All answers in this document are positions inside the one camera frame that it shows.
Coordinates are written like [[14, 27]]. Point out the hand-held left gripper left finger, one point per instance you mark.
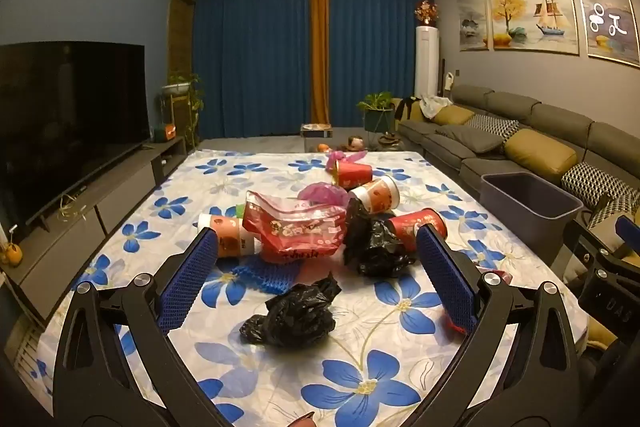
[[187, 279]]

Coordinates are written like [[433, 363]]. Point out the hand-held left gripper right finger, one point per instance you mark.
[[445, 277]]

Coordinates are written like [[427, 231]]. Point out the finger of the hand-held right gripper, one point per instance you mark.
[[630, 232], [580, 247]]

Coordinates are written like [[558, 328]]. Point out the small red wrapper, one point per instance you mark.
[[502, 277]]

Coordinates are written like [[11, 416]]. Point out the white and red paper cup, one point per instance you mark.
[[377, 194], [227, 234]]

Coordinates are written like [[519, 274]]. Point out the dark grey plastic bin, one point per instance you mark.
[[530, 212]]

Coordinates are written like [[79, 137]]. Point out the blue foam net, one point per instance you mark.
[[260, 277]]

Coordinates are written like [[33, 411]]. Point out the large black plastic bag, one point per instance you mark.
[[377, 242]]

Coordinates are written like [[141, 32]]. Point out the green packet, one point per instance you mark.
[[241, 211]]

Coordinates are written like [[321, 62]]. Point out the small black plastic bag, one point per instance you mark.
[[295, 314]]

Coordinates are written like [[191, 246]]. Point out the red snack bag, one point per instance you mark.
[[295, 227]]

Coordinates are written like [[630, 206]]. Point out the pink plastic bag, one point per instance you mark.
[[320, 193]]

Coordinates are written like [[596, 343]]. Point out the houndstooth cushion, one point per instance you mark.
[[607, 209]]

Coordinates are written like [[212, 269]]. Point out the black white patterned cushion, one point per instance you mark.
[[597, 182], [495, 125]]

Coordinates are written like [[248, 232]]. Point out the blue floral tablecloth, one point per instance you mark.
[[150, 357]]

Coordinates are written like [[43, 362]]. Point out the large yellow cushion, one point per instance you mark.
[[540, 154]]

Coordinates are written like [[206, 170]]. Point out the grey television cabinet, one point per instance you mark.
[[125, 192]]

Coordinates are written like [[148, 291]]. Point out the grey and yellow sofa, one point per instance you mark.
[[460, 157]]

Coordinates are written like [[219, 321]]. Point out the dark grey cushion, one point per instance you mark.
[[472, 139]]

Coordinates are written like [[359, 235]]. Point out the brown tea set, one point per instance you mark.
[[388, 139]]

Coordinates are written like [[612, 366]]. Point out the small yellow cushion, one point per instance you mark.
[[452, 116]]

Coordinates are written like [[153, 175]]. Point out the small toy figure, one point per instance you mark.
[[356, 142]]

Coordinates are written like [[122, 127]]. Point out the grey coffee table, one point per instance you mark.
[[280, 142]]

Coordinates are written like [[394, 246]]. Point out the white clothing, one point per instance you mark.
[[434, 105]]

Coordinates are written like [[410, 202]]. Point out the black clothing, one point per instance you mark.
[[406, 109]]

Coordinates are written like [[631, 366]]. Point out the small orange toy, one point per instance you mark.
[[323, 147]]

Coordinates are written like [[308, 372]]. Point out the orange fruit ornament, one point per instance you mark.
[[11, 253]]

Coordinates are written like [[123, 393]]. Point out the green potted plant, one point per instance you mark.
[[377, 104]]

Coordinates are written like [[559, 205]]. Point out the trailing potted plant on stand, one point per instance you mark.
[[182, 92]]

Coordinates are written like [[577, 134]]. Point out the small white jug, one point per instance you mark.
[[448, 84]]

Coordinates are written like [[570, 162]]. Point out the black flat television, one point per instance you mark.
[[65, 122]]

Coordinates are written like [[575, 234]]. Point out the blue-grey framed painting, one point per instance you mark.
[[607, 19]]

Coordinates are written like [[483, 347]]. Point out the white standing air conditioner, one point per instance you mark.
[[426, 62]]

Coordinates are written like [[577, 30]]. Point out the blue curtain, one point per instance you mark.
[[250, 57], [375, 52]]

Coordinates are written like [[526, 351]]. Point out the tree and sailboat painting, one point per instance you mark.
[[532, 14]]

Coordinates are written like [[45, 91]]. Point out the small grey framed painting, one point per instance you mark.
[[472, 24]]

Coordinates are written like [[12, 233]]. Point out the orange curtain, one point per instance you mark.
[[319, 47]]

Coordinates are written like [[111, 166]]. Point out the artificial flower arrangement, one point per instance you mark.
[[426, 12]]

